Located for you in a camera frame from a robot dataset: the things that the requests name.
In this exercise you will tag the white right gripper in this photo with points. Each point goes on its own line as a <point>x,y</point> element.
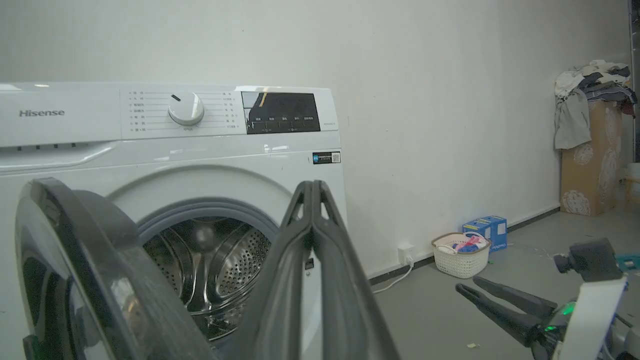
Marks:
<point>592,320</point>

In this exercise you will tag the white detergent drawer front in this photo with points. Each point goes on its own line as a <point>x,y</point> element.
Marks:
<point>55,130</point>

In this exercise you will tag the black washer display panel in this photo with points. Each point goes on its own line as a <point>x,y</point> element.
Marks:
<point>280,112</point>

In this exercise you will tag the dark vertical door frame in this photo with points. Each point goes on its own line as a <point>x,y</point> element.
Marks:
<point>634,60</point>

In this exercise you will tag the white Hisense washing machine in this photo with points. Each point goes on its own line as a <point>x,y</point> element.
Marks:
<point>200,150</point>

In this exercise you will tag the dark-rimmed glass washing machine door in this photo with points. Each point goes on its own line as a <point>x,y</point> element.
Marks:
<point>100,260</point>

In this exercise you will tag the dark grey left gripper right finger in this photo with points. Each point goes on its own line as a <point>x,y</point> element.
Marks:
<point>345,310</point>

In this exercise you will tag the teal plastic object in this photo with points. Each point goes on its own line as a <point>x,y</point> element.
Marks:
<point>629,261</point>

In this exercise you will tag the grey hanging garment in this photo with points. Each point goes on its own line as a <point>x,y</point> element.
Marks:
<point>572,122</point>

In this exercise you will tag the white wall socket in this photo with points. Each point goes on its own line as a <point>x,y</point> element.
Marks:
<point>405,252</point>

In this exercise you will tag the dark grey wrist camera box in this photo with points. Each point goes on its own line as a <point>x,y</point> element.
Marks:
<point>595,260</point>

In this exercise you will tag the steel perforated washer drum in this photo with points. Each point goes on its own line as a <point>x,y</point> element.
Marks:
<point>235,260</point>

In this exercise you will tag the pile of mixed clothes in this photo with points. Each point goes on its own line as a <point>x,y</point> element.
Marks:
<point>605,80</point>

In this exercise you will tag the pink item in basket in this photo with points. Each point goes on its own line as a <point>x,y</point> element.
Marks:
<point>469,241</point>

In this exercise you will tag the blue cardboard box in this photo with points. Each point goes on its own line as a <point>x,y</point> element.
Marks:
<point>492,232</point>

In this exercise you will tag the white woven laundry basket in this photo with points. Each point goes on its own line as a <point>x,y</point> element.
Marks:
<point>460,265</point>

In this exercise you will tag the white round selector knob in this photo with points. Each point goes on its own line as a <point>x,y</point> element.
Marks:
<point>185,109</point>

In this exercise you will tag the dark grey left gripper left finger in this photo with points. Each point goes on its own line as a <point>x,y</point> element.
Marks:
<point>272,300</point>

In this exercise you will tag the black label sticker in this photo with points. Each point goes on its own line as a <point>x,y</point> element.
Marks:
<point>326,158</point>

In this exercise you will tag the blue cloth in basket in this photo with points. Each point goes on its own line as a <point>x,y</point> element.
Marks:
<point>467,248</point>

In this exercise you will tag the tall brown cardboard box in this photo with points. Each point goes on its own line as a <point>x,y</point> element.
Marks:
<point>595,160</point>

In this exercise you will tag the grey rubber door seal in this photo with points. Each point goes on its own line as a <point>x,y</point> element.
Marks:
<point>210,207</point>

